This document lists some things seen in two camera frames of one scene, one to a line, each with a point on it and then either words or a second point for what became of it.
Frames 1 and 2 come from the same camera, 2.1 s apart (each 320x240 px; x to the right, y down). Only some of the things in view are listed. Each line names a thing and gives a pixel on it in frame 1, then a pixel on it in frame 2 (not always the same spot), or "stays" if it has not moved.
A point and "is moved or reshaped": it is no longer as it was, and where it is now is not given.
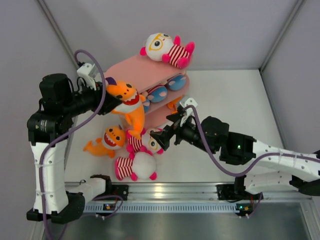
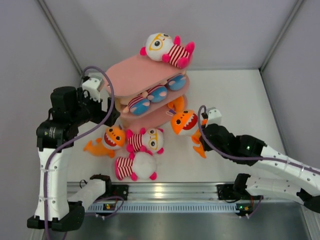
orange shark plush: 131,105 is moved or reshaped
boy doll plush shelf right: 176,82 stays
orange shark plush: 114,138 stays
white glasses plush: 162,45 stays
